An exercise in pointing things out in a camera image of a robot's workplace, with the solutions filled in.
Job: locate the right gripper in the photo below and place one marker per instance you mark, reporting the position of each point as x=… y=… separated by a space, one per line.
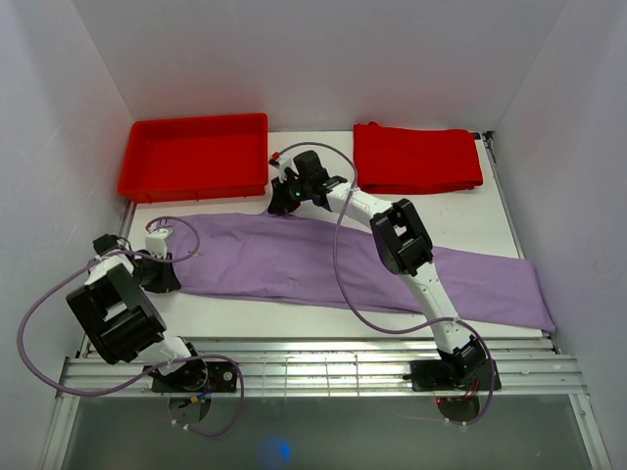
x=280 y=203

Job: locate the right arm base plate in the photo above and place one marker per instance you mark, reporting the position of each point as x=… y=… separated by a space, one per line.
x=437 y=375

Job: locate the folded red trousers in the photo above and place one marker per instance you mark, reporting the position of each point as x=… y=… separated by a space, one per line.
x=402 y=161

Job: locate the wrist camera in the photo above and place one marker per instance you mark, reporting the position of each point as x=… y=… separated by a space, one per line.
x=281 y=163
x=156 y=242

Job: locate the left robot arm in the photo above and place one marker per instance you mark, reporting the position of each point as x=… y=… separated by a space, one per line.
x=117 y=316

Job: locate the aluminium frame rail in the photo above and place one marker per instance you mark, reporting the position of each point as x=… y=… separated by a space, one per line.
x=376 y=368

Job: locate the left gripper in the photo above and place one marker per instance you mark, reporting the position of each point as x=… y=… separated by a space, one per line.
x=167 y=280

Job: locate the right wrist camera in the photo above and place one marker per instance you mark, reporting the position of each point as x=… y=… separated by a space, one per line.
x=281 y=163

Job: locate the purple trousers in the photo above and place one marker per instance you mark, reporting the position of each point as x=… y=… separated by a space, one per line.
x=304 y=261

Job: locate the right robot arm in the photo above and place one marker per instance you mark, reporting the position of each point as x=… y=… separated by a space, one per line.
x=406 y=250

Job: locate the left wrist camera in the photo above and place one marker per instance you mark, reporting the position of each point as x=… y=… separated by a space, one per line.
x=156 y=242

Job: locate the red plastic tray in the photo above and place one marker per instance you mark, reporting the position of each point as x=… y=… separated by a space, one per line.
x=195 y=158

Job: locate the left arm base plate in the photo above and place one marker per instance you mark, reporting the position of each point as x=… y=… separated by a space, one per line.
x=196 y=377

